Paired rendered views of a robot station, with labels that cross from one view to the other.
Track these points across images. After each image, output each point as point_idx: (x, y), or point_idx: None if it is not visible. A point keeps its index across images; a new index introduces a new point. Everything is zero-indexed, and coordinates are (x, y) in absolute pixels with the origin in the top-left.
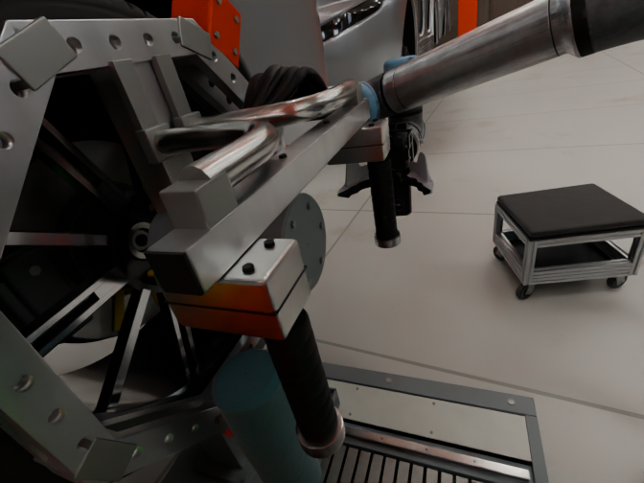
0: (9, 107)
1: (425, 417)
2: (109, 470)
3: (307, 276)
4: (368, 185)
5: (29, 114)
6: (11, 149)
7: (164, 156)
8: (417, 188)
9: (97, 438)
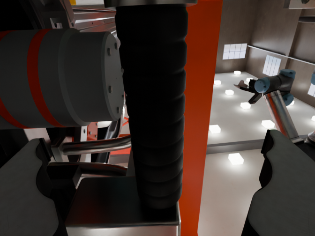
0: (84, 140)
1: None
2: (69, 3)
3: (116, 52)
4: (56, 208)
5: (82, 140)
6: (83, 129)
7: (64, 141)
8: (267, 164)
9: (71, 21)
